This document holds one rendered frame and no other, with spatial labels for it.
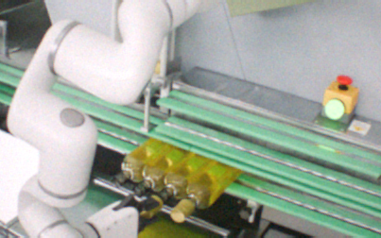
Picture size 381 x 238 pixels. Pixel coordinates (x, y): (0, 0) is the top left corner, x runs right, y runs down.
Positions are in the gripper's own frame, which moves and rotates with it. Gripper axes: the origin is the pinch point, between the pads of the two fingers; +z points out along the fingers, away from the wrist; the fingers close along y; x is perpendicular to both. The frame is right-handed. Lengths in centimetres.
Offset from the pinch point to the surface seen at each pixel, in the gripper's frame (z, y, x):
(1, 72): 6, 1, 77
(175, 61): 34.3, 15.3, 29.7
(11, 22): 28, 3, 112
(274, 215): 34.9, -12.4, -10.1
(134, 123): 18.1, 3.3, 26.2
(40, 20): 43, -1, 116
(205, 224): 18.9, -12.7, -0.9
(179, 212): 4.2, 0.8, -5.0
